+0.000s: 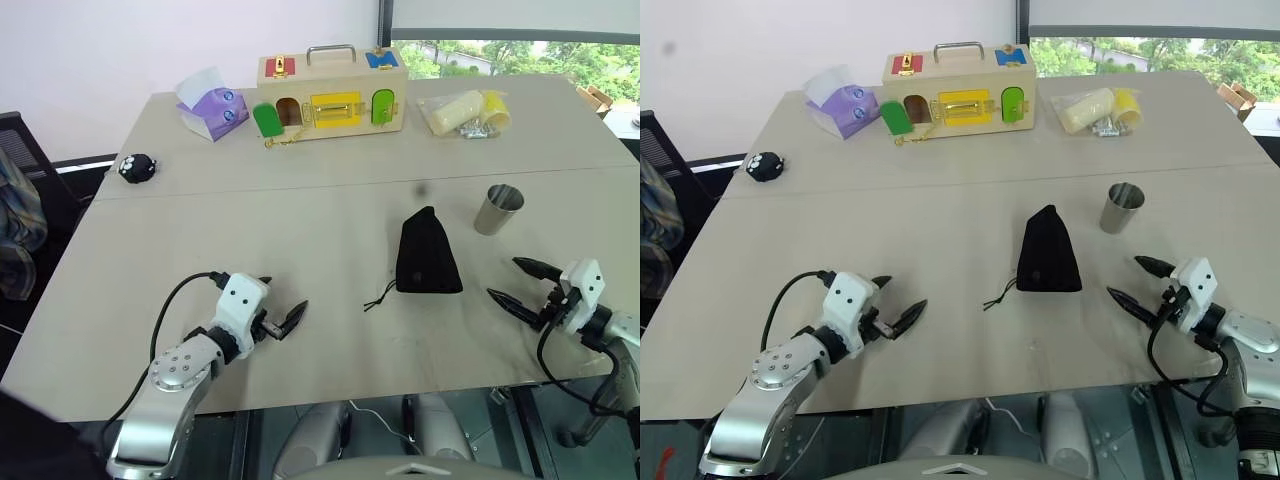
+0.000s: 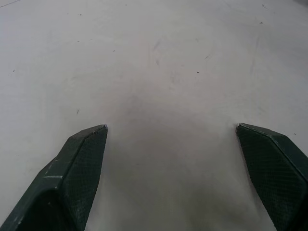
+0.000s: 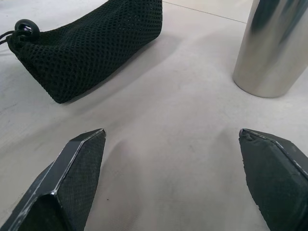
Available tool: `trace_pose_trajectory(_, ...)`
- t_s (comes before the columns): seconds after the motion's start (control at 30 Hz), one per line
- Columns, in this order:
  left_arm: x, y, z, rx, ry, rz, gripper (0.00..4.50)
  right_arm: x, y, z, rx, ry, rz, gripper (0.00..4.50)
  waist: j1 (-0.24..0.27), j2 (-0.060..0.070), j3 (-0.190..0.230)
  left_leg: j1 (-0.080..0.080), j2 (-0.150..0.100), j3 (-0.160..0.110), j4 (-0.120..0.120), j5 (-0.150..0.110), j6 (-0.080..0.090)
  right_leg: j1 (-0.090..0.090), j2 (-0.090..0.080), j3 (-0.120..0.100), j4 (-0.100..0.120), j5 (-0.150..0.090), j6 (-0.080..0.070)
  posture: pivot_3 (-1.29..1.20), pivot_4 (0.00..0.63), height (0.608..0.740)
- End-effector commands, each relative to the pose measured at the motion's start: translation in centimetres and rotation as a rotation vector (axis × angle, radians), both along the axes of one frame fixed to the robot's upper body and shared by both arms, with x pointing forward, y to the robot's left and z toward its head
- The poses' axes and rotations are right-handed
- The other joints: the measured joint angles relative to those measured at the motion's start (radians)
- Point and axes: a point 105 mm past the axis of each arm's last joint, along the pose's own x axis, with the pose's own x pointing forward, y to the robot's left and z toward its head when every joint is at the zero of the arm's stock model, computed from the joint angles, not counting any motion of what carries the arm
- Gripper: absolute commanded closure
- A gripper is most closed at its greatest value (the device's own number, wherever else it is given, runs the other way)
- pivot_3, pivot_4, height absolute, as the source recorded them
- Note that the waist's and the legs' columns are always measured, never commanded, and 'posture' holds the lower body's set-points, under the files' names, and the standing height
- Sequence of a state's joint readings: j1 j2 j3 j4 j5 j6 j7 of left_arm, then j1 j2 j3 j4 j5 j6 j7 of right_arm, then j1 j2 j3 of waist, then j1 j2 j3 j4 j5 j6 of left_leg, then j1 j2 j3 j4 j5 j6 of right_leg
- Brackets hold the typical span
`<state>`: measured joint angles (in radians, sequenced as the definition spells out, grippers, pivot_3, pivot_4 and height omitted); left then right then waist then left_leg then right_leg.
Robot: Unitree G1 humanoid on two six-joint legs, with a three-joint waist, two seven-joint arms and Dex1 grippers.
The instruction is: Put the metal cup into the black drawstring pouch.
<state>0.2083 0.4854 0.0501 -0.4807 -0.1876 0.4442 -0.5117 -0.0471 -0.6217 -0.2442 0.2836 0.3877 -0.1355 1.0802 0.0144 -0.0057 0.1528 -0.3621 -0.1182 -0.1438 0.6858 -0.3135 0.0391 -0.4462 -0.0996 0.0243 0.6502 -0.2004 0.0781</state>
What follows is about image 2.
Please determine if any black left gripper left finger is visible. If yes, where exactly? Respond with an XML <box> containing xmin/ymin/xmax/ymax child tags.
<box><xmin>0</xmin><ymin>124</ymin><xmax>108</xmax><ymax>231</ymax></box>

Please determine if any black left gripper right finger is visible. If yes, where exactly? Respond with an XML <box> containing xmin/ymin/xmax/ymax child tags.
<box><xmin>235</xmin><ymin>123</ymin><xmax>308</xmax><ymax>231</ymax></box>

